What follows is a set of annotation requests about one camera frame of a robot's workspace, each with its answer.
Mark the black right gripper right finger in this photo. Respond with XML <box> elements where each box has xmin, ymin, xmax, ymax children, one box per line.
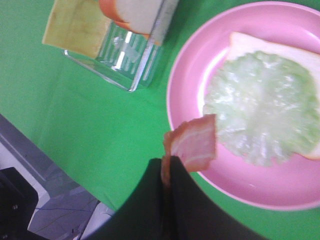
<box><xmin>170</xmin><ymin>156</ymin><xmax>266</xmax><ymax>240</ymax></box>

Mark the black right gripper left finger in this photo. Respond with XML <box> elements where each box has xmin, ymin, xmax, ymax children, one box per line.
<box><xmin>87</xmin><ymin>158</ymin><xmax>163</xmax><ymax>240</ymax></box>

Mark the bacon strip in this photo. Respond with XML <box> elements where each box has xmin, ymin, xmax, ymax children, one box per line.
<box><xmin>161</xmin><ymin>114</ymin><xmax>217</xmax><ymax>188</ymax></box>

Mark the green lettuce leaf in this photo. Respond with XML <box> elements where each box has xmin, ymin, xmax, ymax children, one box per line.
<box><xmin>203</xmin><ymin>51</ymin><xmax>320</xmax><ymax>166</ymax></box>

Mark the toast bread slice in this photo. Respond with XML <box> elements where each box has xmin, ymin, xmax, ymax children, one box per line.
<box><xmin>98</xmin><ymin>0</ymin><xmax>164</xmax><ymax>46</ymax></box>
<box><xmin>226</xmin><ymin>32</ymin><xmax>320</xmax><ymax>160</ymax></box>

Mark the green tablecloth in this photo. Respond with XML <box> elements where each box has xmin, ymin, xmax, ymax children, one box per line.
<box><xmin>0</xmin><ymin>0</ymin><xmax>320</xmax><ymax>208</ymax></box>

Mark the black box on floor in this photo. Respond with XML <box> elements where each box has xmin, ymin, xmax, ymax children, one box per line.
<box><xmin>0</xmin><ymin>167</ymin><xmax>39</xmax><ymax>231</ymax></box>

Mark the clear left plastic container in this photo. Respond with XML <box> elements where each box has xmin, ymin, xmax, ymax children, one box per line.
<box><xmin>64</xmin><ymin>0</ymin><xmax>179</xmax><ymax>92</ymax></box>

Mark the yellow cheese slice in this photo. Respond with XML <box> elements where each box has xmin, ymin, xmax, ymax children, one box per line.
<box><xmin>42</xmin><ymin>0</ymin><xmax>112</xmax><ymax>59</ymax></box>

